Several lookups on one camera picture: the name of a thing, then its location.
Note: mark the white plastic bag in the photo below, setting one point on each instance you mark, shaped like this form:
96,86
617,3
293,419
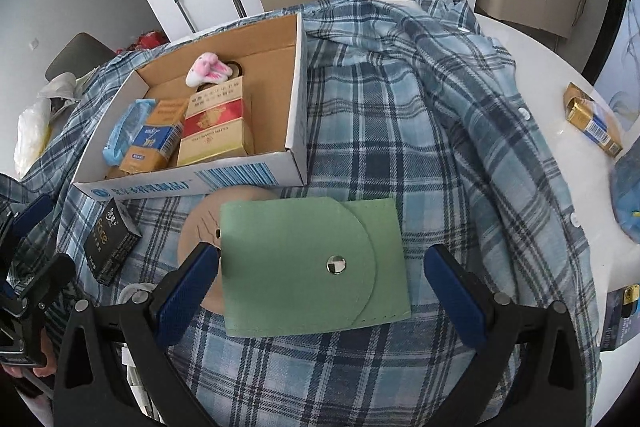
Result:
36,122

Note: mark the green snap pouch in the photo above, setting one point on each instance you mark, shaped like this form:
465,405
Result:
313,265

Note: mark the red cigarette pack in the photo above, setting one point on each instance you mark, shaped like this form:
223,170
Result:
217,124

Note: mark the blue tissue pack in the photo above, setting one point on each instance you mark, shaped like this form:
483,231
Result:
126,129

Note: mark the tan round bear pad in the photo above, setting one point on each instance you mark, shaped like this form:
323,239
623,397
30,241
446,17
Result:
203,226

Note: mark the person's left hand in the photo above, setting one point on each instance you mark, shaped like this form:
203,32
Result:
43,371

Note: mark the gold cigarette pack on table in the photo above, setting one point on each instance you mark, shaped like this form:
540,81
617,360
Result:
592,119

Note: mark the cardboard tray box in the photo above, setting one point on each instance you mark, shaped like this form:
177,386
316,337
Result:
271,54

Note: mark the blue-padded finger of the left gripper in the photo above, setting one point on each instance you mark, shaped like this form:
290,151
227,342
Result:
17,225

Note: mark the blue plaid shirt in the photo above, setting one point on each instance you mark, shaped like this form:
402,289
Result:
416,104

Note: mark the black Face tissue pack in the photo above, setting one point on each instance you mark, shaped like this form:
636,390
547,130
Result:
110,242

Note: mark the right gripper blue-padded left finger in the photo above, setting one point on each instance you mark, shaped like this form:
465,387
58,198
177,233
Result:
177,297

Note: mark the grey chair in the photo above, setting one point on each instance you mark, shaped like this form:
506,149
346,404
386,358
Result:
80,55

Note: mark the red soda bottle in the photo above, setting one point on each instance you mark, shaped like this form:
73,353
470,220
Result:
625,194

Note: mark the gold blue cigarette pack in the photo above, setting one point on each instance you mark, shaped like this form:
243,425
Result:
157,139

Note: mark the red bag on floor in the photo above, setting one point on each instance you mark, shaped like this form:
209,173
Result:
149,40

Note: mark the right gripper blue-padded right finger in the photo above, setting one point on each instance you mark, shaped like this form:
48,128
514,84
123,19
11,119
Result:
463,296

